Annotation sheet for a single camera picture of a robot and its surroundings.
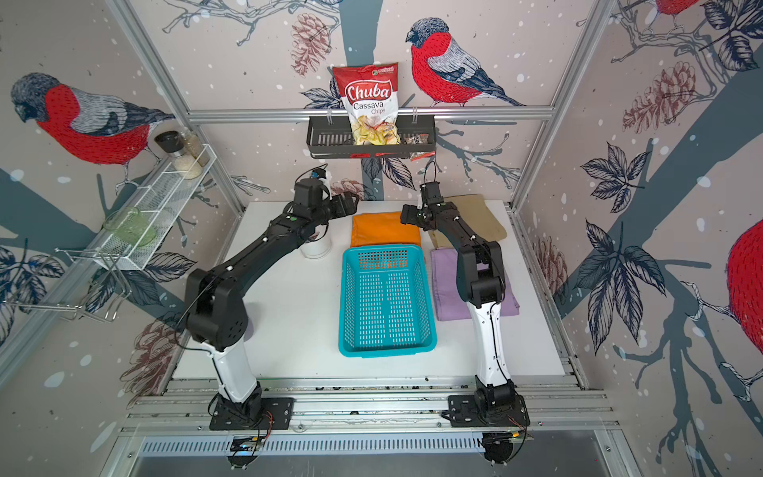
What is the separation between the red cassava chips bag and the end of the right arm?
0.23m

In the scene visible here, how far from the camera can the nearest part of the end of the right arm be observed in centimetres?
79

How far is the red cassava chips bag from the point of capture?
810 millimetres
